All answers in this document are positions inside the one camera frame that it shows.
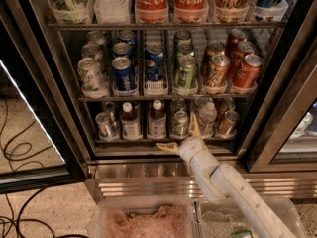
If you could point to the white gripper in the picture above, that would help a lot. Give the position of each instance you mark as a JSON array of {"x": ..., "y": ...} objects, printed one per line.
[{"x": 192, "y": 148}]

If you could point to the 7up can shelf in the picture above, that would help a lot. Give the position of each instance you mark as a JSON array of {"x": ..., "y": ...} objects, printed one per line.
[
  {"x": 178, "y": 105},
  {"x": 180, "y": 125}
]

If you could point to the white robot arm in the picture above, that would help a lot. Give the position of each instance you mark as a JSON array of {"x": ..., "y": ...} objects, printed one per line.
[{"x": 220, "y": 181}]

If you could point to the front bronze can bottom right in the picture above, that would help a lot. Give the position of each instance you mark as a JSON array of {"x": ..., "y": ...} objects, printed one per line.
[{"x": 227, "y": 124}]

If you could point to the bronze can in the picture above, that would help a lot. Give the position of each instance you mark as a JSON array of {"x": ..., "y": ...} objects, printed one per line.
[
  {"x": 227, "y": 124},
  {"x": 224, "y": 105}
]

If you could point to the rear bronze can bottom right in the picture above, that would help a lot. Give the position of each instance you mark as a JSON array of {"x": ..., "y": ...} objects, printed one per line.
[{"x": 224, "y": 105}]

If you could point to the front gold can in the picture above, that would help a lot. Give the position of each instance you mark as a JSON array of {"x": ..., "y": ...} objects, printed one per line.
[{"x": 216, "y": 70}]

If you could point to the gold can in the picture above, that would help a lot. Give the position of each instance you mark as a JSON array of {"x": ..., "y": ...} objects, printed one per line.
[
  {"x": 211, "y": 49},
  {"x": 216, "y": 70}
]

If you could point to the front silver can bottom left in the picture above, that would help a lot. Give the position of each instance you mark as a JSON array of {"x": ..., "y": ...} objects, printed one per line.
[{"x": 105, "y": 126}]

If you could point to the silver can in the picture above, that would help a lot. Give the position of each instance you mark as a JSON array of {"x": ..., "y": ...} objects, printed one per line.
[
  {"x": 110, "y": 109},
  {"x": 105, "y": 126}
]

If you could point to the rear silver can bottom left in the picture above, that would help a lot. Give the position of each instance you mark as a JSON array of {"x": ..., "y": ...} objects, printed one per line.
[{"x": 110, "y": 109}]

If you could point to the steel fridge base grille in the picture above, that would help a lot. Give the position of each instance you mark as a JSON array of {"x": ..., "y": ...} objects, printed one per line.
[{"x": 171, "y": 176}]

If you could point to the front blue pepsi can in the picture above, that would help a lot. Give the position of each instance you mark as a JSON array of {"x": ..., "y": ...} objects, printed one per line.
[{"x": 123, "y": 71}]

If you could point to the blue pepsi can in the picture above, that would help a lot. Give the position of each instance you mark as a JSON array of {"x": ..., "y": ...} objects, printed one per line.
[
  {"x": 123, "y": 71},
  {"x": 122, "y": 50},
  {"x": 129, "y": 37}
]

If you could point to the single pepsi can centre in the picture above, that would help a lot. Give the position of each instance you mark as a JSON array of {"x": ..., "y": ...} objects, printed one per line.
[{"x": 154, "y": 61}]

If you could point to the rear gold can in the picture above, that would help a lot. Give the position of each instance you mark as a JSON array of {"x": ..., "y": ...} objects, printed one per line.
[{"x": 211, "y": 49}]

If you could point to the front red coke can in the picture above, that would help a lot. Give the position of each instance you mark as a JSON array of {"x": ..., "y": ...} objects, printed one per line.
[{"x": 247, "y": 74}]

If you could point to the red coke can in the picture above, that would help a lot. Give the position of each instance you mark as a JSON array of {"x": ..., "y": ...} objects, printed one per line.
[
  {"x": 247, "y": 74},
  {"x": 235, "y": 36},
  {"x": 237, "y": 53}
]

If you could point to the front white green can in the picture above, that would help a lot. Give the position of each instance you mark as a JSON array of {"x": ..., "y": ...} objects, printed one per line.
[{"x": 91, "y": 76}]

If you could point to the white green can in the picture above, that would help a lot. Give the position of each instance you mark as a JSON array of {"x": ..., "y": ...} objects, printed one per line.
[
  {"x": 97, "y": 38},
  {"x": 92, "y": 50},
  {"x": 91, "y": 76}
]

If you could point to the middle blue pepsi can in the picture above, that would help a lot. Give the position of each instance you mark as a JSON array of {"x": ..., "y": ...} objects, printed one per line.
[{"x": 122, "y": 50}]

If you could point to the middle red coke can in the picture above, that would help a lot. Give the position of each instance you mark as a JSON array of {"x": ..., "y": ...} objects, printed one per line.
[{"x": 237, "y": 53}]

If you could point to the green can in bin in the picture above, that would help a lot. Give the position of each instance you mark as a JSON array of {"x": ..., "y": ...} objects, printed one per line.
[{"x": 241, "y": 234}]

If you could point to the rear red coke can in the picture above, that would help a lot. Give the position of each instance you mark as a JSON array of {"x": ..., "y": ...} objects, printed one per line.
[{"x": 235, "y": 36}]

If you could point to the rear blue pepsi can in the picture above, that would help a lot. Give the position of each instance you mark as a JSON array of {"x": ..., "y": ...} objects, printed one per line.
[{"x": 129, "y": 37}]

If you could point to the middle white green can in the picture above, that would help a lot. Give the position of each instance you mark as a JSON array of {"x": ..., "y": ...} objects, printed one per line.
[{"x": 92, "y": 50}]

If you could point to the rear white green can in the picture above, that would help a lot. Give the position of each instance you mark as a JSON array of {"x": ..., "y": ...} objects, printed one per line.
[{"x": 97, "y": 38}]

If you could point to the open glass fridge door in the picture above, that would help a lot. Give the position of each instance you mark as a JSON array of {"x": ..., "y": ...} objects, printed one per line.
[{"x": 44, "y": 79}]

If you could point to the clear bottle top shelf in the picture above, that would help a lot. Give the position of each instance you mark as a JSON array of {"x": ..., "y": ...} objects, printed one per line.
[{"x": 112, "y": 11}]

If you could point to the front clear water bottle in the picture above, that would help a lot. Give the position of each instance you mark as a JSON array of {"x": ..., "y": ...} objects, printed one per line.
[{"x": 206, "y": 118}]

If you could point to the clear water bottle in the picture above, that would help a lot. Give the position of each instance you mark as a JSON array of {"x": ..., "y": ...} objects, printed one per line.
[
  {"x": 206, "y": 118},
  {"x": 197, "y": 105}
]

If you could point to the rear clear water bottle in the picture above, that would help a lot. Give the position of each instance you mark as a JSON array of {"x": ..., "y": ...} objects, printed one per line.
[{"x": 197, "y": 105}]

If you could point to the right tea bottle white cap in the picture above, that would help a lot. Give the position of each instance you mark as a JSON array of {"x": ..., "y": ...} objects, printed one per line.
[{"x": 157, "y": 121}]

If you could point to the tea bottle white cap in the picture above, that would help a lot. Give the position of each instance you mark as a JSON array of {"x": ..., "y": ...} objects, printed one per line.
[
  {"x": 157, "y": 121},
  {"x": 131, "y": 122}
]

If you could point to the left tea bottle white cap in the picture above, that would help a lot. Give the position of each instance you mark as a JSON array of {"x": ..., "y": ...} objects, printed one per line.
[{"x": 131, "y": 122}]

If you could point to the right clear plastic bin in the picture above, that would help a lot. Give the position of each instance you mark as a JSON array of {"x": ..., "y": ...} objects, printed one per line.
[{"x": 220, "y": 221}]

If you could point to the clear plastic bin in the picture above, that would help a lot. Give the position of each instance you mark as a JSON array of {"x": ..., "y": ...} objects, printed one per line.
[
  {"x": 220, "y": 221},
  {"x": 158, "y": 216}
]

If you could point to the left clear plastic bin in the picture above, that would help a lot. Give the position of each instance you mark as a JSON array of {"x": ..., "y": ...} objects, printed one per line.
[{"x": 158, "y": 216}]

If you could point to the right coca-cola bottle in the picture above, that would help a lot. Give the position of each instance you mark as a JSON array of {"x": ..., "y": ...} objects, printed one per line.
[{"x": 189, "y": 10}]

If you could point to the coca-cola bottle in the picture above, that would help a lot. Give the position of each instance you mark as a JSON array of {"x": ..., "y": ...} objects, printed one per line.
[
  {"x": 151, "y": 11},
  {"x": 189, "y": 10}
]

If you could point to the left coca-cola bottle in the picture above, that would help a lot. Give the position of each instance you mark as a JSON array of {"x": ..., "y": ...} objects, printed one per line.
[{"x": 151, "y": 11}]

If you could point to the gold label bottle top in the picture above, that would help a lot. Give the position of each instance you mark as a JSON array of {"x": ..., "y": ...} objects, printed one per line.
[{"x": 230, "y": 10}]

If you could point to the right fridge door frame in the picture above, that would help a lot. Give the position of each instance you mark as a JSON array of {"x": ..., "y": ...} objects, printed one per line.
[{"x": 276, "y": 149}]

